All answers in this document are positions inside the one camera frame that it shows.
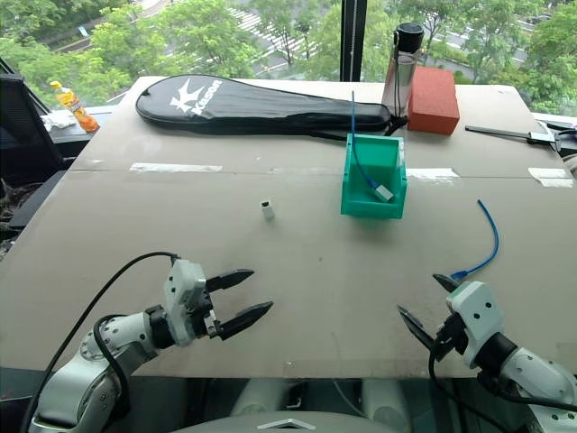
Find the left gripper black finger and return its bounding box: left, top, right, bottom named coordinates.
left=220, top=300, right=275, bottom=342
left=206, top=268, right=256, bottom=294

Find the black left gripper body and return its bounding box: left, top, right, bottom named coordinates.
left=192, top=278, right=226, bottom=342

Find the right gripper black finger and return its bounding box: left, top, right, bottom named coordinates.
left=397, top=305, right=438, bottom=353
left=432, top=272, right=462, bottom=294

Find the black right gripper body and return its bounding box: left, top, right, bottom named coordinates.
left=431, top=311, right=469, bottom=363

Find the grey rounded shape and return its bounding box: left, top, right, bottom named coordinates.
left=359, top=378, right=412, bottom=432

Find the green plastic bin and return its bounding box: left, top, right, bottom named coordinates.
left=339, top=132, right=409, bottom=221

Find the grey robot torso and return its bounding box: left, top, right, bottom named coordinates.
left=179, top=408, right=382, bottom=433

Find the black racket bag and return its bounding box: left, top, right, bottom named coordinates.
left=135, top=73, right=407, bottom=142

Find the red brick block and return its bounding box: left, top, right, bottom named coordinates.
left=406, top=67, right=462, bottom=136

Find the orange drink bottle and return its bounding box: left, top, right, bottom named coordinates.
left=49, top=80, right=101, bottom=134

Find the white crumpled tissue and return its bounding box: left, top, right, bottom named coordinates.
left=41, top=112, right=77, bottom=131

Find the black chair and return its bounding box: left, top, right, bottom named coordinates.
left=0, top=56, right=67, bottom=181

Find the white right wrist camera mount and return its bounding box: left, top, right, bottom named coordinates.
left=444, top=281, right=504, bottom=367

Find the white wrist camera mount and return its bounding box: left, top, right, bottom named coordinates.
left=444, top=281, right=504, bottom=367
left=162, top=258, right=209, bottom=347

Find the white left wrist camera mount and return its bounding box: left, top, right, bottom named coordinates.
left=162, top=258, right=209, bottom=347

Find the blue cable with grey coupler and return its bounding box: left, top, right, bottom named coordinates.
left=350, top=90, right=396, bottom=203

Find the dark window frame post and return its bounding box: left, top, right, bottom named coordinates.
left=340, top=0, right=367, bottom=83

